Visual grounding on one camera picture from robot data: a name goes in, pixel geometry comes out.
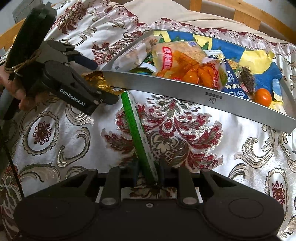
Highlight gold foil snack packet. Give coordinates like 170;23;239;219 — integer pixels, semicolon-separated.
82;71;125;95

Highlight green sausage stick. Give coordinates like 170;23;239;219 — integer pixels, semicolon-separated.
121;91;158;183

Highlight peanut bar clear pack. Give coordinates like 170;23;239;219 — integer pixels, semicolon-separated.
111;36;161;72

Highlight orange snack bag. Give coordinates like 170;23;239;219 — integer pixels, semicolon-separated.
152;46;227;90

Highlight blue white snack packet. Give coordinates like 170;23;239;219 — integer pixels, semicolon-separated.
204;50;249;99

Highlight orange mandarin fruit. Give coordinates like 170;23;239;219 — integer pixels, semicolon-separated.
254;88;272;107

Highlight dark dried meat packet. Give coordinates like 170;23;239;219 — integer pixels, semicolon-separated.
240;67;255;95

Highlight silver tray with drawing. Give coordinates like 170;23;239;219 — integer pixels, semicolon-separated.
102;30;295;133

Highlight seaweed snack white green bag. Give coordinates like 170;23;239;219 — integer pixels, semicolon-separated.
138;54;157;73

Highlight rice cracker clear pack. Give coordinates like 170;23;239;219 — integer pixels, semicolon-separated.
152;41;207;71

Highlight person left hand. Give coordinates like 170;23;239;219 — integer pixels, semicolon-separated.
1;65;49;111

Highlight floral satin bedspread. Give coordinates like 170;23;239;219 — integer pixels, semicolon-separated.
1;1;295;240

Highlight cream pillow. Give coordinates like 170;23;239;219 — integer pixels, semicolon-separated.
123;1;288;43

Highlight wooden bed frame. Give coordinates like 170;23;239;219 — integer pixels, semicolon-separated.
1;1;295;50

